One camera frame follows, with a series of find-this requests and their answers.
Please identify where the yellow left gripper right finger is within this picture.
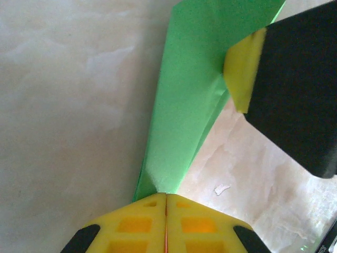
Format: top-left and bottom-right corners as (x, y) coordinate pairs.
(166, 194), (269, 253)

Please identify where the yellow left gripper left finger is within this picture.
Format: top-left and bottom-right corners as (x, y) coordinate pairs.
(60, 192), (167, 253)

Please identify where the green paper sheet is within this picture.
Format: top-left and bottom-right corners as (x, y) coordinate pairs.
(133, 0), (287, 201)

